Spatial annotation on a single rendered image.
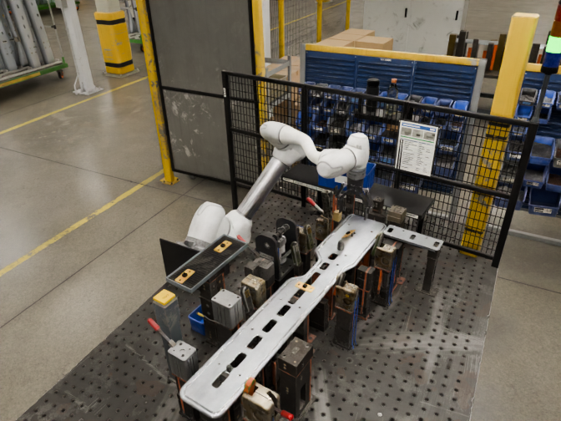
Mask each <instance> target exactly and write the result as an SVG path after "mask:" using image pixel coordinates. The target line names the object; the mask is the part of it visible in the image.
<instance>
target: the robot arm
mask: <svg viewBox="0 0 561 421"><path fill-rule="evenodd" d="M260 134H261V136H262V137H263V138H264V139H266V140H268V141H269V142H270V143H271V144H272V145H273V146H275V148H274V151H273V157H272V158H271V159H270V161H269V163H268V164H267V166H266V167H265V168H264V170H263V171H262V173H261V174H260V176H259V178H258V179H257V181H256V182H255V183H254V184H253V186H252V187H251V189H250V191H249V192H248V194H247V195H246V197H245V198H244V199H243V201H242V202H241V204H240V205H239V207H238V208H237V210H232V211H231V212H230V213H228V214H227V215H225V210H224V208H223V207H222V206H221V205H218V204H215V203H212V202H208V201H206V202H205V203H204V204H202V205H201V206H200V207H199V209H198V210H197V211H196V212H195V215H194V217H193V220H192V221H191V224H190V228H189V232H188V235H187V237H186V239H185V241H176V243H177V244H180V245H182V246H187V247H189V248H192V249H195V250H197V251H202V250H203V249H205V248H206V247H207V246H208V245H209V244H210V243H212V242H213V241H215V240H216V239H217V238H219V237H220V236H222V235H223V234H226V235H228V236H232V237H234V238H236V236H237V235H240V236H241V237H242V238H243V239H244V240H245V241H247V243H249V242H250V238H251V232H250V230H251V227H252V220H251V219H252V217H253V216H254V214H255V213H256V212H257V210H258V209H259V207H260V206H261V204H262V203H263V201H264V200H265V198H266V197H267V196H268V194H269V193H270V191H271V190H272V188H273V187H274V185H275V183H276V182H277V181H278V179H279V178H280V177H281V175H282V174H283V172H284V171H285V169H286V167H287V166H291V165H292V164H294V163H295V162H296V161H300V160H303V159H304V158H305V157H306V156H307V158H308V159H309V160H310V161H311V162H313V163H315V164H316V165H317V166H316V169H317V172H318V174H319V175H320V176H321V177H323V178H326V179H332V178H336V177H338V176H340V175H344V174H345V173H346V176H347V177H348V180H347V183H346V182H345V181H344V182H342V183H341V188H340V189H339V190H338V191H337V193H336V195H335V198H337V199H338V205H339V212H340V213H341V212H342V211H343V199H344V198H343V197H344V196H345V195H346V194H348V193H349V192H350V193H351V194H354V195H358V196H359V197H360V198H361V200H362V202H363V203H364V205H365V206H366V207H365V214H364V221H365V220H366V219H367V218H368V214H369V213H370V209H371V208H373V207H374V203H373V200H372V198H371V194H370V189H369V188H367V189H366V188H363V182H364V178H365V176H366V164H367V162H368V159H369V140H368V138H367V136H366V135H364V134H361V133H355V134H351V135H350V137H349V139H348V141H347V143H346V145H345V146H344V147H343V148H342V149H340V150H339V149H332V150H328V149H326V150H323V151H322V152H319V151H317V150H316V147H315V146H314V144H313V141H312V140H311V138H310V137H309V136H308V135H307V134H304V133H302V132H300V131H299V130H297V129H294V128H292V127H290V126H289V125H287V124H283V123H280V122H275V121H269V122H265V123H264V124H263V125H262V126H261V127H260ZM344 187H347V189H348V190H347V191H346V192H345V193H344V194H342V195H341V196H339V194H340V193H341V192H342V190H343V189H344ZM363 191H364V193H365V194H366V196H364V193H363ZM360 193H361V194H360ZM236 239H237V238H236Z"/></svg>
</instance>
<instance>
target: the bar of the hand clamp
mask: <svg viewBox="0 0 561 421"><path fill-rule="evenodd" d="M320 194H321V196H322V203H323V210H324V217H326V218H328V219H329V217H330V219H329V221H331V206H330V198H329V197H332V196H333V193H332V191H330V192H329V190H323V191H322V192H321V193H320Z"/></svg>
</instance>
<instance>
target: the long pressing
mask: <svg viewBox="0 0 561 421"><path fill-rule="evenodd" d="M348 224H350V225H348ZM386 228H387V226H386V225H385V224H383V223H381V222H378V221H374V220H370V219H366V220H365V221H364V217H361V216H357V215H354V214H350V215H348V216H347V217H346V218H345V219H344V220H343V221H342V222H341V223H340V224H339V225H338V226H337V227H336V228H335V229H334V230H333V231H332V232H331V233H330V235H329V236H328V237H327V238H326V239H325V240H324V241H323V242H322V243H321V244H320V245H319V246H318V247H317V248H316V249H315V255H316V259H317V260H318V262H317V263H316V264H315V265H314V266H313V267H312V268H311V269H310V270H309V271H308V272H307V273H306V274H305V275H304V276H297V277H292V278H289V279H287V280H286V281H285V282H284V283H283V284H282V285H281V286H280V287H279V288H278V289H277V290H276V291H275V293H274V294H273V295H272V296H271V297H270V298H269V299H268V300H267V301H266V302H265V303H264V304H263V305H262V306H261V307H260V308H259V309H258V310H257V311H256V312H255V313H254V314H253V315H252V316H251V317H250V318H249V319H248V320H247V321H246V322H245V323H244V324H243V325H242V326H241V327H240V328H239V329H238V330H237V331H236V332H235V333H234V334H233V335H232V336H231V337H230V338H229V339H228V340H227V341H226V342H225V343H224V344H223V345H222V346H221V347H220V348H219V349H218V351H217V352H216V353H215V354H214V355H213V356H212V357H211V358H210V359H209V360H208V361H207V362H206V363H205V364H204V365H203V366H202V367H201V368H200V369H199V370H198V371H197V372H196V373H195V374H194V375H193V376H192V377H191V378H190V379H189V380H188V381H187V382H186V383H185V384H184V385H183V386H182V387H181V389H180V391H179V395H180V398H181V399H182V400H183V401H184V402H185V403H187V404H188V405H190V406H191V407H193V408H195V409H196V410H198V411H200V412H201V413H202V414H204V415H205V416H207V417H209V418H220V417H222V416H223V415H224V414H225V413H226V412H227V411H228V410H229V408H230V407H231V406H232V405H233V404H234V402H235V401H236V400H237V399H238V397H239V396H240V395H241V394H242V393H243V391H244V383H245V381H246V380H247V379H248V378H249V377H250V376H251V377H253V378H256V376H257V375H258V374H259V373H260V371H261V370H262V369H263V368H264V367H265V365H266V364H267V363H268V362H269V361H270V360H271V359H272V358H273V357H274V356H275V354H276V353H277V352H278V351H279V349H280V348H281V347H282V346H283V345H284V343H285V342H286V341H287V340H288V338H289V337H290V336H291V335H292V334H293V332H294V331H295V330H296V329H297V328H298V327H299V326H300V325H301V323H302V322H303V321H304V320H305V319H306V317H307V316H308V315H309V314H310V313H311V311H312V310H313V309H314V308H315V307H316V305H317V304H318V303H319V302H320V300H321V299H322V298H323V297H324V296H325V295H326V294H327V293H328V292H329V290H330V289H331V288H332V287H333V286H334V284H335V283H336V277H337V275H338V274H339V273H340V272H341V271H343V272H346V271H349V270H351V269H352V268H354V267H356V266H357V264H358V263H359V262H360V261H361V259H362V258H363V257H364V256H365V255H366V254H367V253H368V252H369V250H370V249H371V248H372V247H373V245H374V244H375V241H376V236H377V234H378V233H379V232H380V231H382V232H383V231H384V230H385V229H386ZM351 230H355V231H354V232H355V233H356V234H353V233H354V232H352V234H353V236H351V234H350V235H349V236H348V237H344V238H342V237H343V236H344V235H345V234H346V232H348V231H351ZM371 231H372V232H371ZM339 240H343V241H344V250H342V251H339V250H337V243H338V241H339ZM332 254H335V255H337V257H336V259H335V260H331V259H329V257H330V256H331V255H332ZM345 255H346V256H345ZM323 263H327V264H329V266H328V267H327V268H326V269H325V270H322V269H320V267H321V266H322V264H323ZM337 264H338V265H337ZM314 273H319V274H320V276H319V277H318V278H317V279H316V280H315V281H314V282H313V283H312V284H311V286H312V287H314V288H315V289H314V290H313V292H307V291H305V290H303V291H305V292H304V294H303V295H302V296H301V297H300V298H299V299H298V300H297V301H296V303H295V304H290V303H289V302H288V301H289V300H290V299H291V298H292V297H293V296H294V295H295V294H296V293H297V292H298V291H299V290H300V288H298V287H295V284H296V283H297V282H303V283H306V282H307V281H308V280H309V279H310V278H311V277H312V275H313V274H314ZM285 305H287V306H289V307H291V308H290V309H289V310H288V311H287V313H286V314H285V315H284V316H283V317H280V316H278V315H277V313H278V312H279V311H280V310H281V308H282V307H283V306H285ZM299 307H300V308H299ZM271 320H274V321H276V322H277V324H276V325H275V326H274V327H273V328H272V329H271V330H270V331H269V332H264V331H262V329H263V328H264V327H265V326H266V325H267V324H268V323H269V322H270V321H271ZM252 328H254V329H253V330H251V329H252ZM256 336H259V337H262V340H261V341H260V342H259V343H258V344H257V345H256V346H255V348H254V349H249V348H248V347H247V346H248V345H249V343H250V342H251V341H252V340H253V339H254V338H255V337H256ZM240 353H244V354H245V355H246V358H245V359H244V360H243V361H242V362H241V363H240V365H239V366H238V367H237V368H233V370H232V371H231V372H230V373H228V372H227V371H226V365H227V364H231V363H232V362H233V361H234V360H235V359H236V358H237V357H238V355H239V354H240ZM219 363H220V365H219ZM223 372H226V373H228V374H229V377H228V378H227V379H226V380H225V381H224V382H223V383H222V384H221V385H220V386H219V387H218V388H215V387H213V386H212V383H213V382H214V381H215V380H216V379H217V378H218V377H219V376H220V375H221V374H222V373H223ZM239 375H240V376H239Z"/></svg>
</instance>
